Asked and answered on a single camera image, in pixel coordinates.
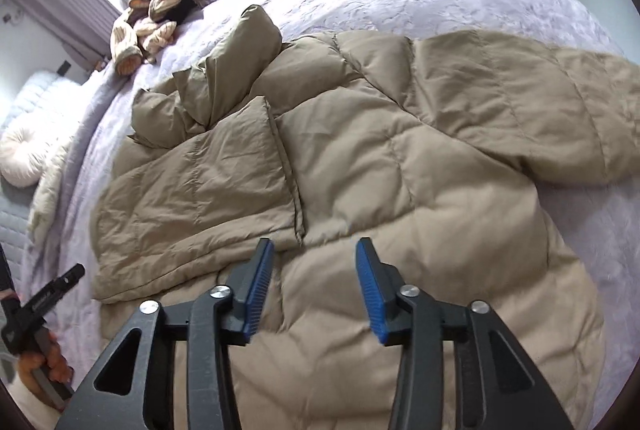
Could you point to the white round cushion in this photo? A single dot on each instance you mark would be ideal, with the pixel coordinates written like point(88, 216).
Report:
point(22, 158)

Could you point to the white quilted bedding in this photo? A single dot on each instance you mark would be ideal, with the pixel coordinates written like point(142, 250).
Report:
point(35, 95)

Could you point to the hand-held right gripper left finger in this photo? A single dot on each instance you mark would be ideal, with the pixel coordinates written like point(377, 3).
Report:
point(260, 290)

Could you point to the tan puffer jacket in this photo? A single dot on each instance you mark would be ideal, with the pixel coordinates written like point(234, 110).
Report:
point(375, 160)

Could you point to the grey pleated curtain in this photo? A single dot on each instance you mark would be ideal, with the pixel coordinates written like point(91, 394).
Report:
point(65, 5)

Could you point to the beige striped plush cloth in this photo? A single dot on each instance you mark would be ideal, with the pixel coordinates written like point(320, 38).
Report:
point(150, 35)

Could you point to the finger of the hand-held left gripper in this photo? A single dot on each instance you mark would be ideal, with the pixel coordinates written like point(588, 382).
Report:
point(60, 285)

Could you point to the person's left hand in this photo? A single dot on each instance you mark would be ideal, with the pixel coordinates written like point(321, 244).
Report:
point(55, 360)

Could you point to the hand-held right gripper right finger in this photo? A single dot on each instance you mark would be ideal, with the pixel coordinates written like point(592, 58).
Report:
point(370, 290)

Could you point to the cream fluffy blanket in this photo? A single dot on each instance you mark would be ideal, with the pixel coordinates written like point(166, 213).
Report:
point(50, 185)

